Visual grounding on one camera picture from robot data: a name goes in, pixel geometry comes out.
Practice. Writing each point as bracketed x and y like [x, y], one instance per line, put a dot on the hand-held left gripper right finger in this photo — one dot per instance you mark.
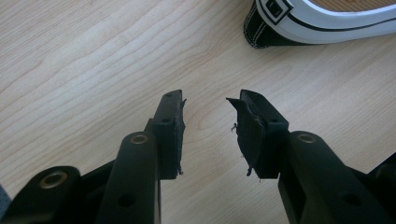
[264, 149]

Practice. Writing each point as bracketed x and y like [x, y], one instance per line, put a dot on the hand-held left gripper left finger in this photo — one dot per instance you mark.
[168, 146]

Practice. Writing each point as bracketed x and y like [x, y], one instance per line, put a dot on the black canvas sneaker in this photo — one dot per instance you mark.
[311, 23]

